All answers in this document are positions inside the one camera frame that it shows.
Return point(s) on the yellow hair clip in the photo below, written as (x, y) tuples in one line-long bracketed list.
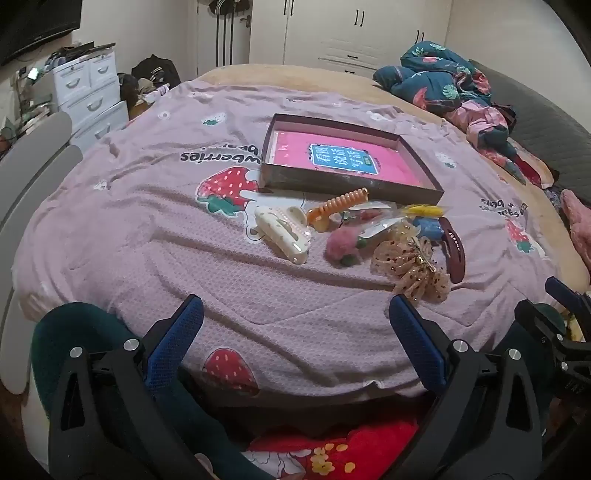
[(422, 211)]

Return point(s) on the black flat television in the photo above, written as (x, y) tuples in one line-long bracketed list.
[(32, 23)]

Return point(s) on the black bag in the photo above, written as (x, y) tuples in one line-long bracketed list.
[(154, 69)]

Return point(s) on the white drawer cabinet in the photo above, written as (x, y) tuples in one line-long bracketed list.
[(87, 92)]

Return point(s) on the red patterned pillow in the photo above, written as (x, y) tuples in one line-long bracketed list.
[(533, 170)]

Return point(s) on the white door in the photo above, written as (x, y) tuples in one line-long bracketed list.
[(207, 41)]

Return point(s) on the pink plush cloth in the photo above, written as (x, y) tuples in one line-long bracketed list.
[(577, 226)]

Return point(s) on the clear packet with pink clip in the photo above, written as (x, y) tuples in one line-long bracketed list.
[(369, 213)]

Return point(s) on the hanging dark bags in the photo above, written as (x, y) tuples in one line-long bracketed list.
[(221, 5)]

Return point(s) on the maroon hair clip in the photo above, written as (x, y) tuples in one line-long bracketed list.
[(455, 258)]

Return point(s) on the small blue box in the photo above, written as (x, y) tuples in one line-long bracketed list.
[(427, 228)]

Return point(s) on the dark green clothing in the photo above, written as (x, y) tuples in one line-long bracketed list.
[(74, 323)]

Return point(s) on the grey padded headboard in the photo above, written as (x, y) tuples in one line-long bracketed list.
[(545, 120)]

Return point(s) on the pile of dark clothes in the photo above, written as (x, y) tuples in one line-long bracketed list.
[(134, 92)]

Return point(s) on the white wardrobe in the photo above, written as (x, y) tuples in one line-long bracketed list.
[(323, 32)]

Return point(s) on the beige dotted lace bow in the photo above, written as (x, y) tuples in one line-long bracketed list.
[(406, 272)]

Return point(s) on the grey chair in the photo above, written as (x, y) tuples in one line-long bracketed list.
[(32, 184)]

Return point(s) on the dark striped cloth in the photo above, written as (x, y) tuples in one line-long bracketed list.
[(503, 117)]

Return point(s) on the clear packet with hair clip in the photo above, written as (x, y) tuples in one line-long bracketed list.
[(383, 233)]

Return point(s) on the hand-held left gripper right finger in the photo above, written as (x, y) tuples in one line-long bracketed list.
[(418, 341)]

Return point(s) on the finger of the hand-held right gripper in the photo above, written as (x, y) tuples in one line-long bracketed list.
[(540, 323), (556, 288)]

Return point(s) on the pink strawberry print blanket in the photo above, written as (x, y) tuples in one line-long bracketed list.
[(184, 277)]

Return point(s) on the brown shallow cardboard box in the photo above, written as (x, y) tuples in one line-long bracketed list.
[(323, 182)]

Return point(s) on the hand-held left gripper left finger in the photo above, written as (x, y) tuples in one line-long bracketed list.
[(178, 337)]

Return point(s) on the teal and pink floral quilt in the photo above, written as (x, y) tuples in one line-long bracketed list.
[(434, 83)]

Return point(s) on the bed with tan sheet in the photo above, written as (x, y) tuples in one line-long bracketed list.
[(295, 76)]

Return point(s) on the cluttered shelf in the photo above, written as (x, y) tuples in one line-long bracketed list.
[(25, 101)]

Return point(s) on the red floral cloth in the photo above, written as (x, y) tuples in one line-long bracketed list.
[(323, 452)]

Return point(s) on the cream hair claw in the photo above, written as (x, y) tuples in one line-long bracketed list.
[(281, 230)]

